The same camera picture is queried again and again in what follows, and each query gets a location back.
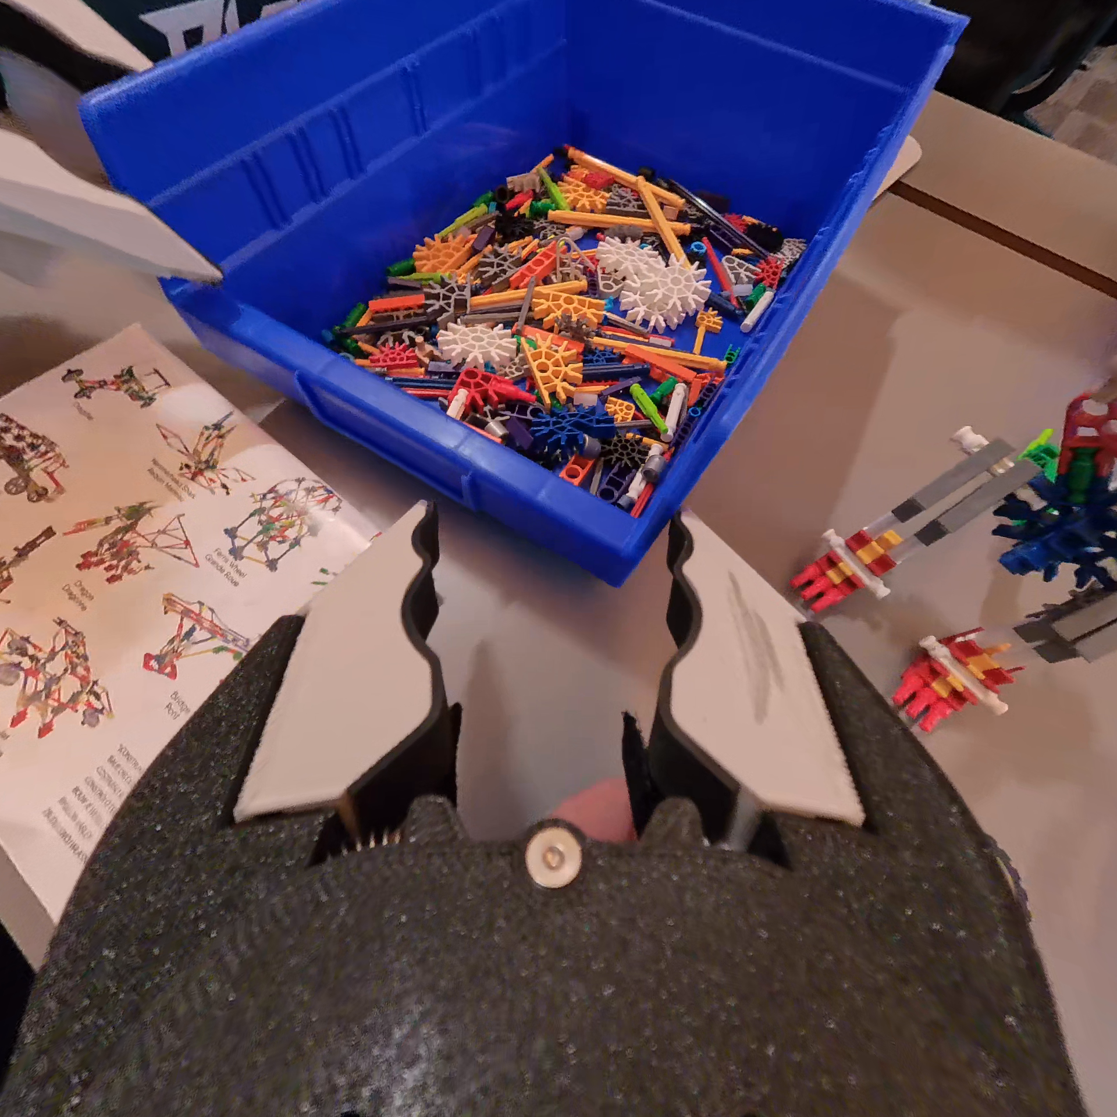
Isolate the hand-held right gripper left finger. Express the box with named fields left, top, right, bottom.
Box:
left=233, top=502, right=462, bottom=843

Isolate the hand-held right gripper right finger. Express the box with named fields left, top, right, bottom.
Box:
left=643, top=510, right=867, bottom=843

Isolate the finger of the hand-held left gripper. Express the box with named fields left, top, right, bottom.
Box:
left=0, top=0, right=157, bottom=76
left=0, top=122, right=226, bottom=291

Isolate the blue plastic bin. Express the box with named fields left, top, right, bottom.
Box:
left=79, top=0, right=970, bottom=587

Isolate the printed toy model leaflet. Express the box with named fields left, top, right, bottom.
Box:
left=0, top=323, right=378, bottom=919

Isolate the pile of colourful toy pieces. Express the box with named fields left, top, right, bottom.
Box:
left=323, top=145, right=810, bottom=521

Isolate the red yellow grey toy assembly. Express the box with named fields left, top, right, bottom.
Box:
left=790, top=428, right=1048, bottom=615
left=891, top=585, right=1117, bottom=731

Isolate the blue connector toy cluster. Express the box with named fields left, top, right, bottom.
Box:
left=996, top=393, right=1117, bottom=594

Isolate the cardboard sheet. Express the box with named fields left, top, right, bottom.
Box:
left=874, top=137, right=928, bottom=203

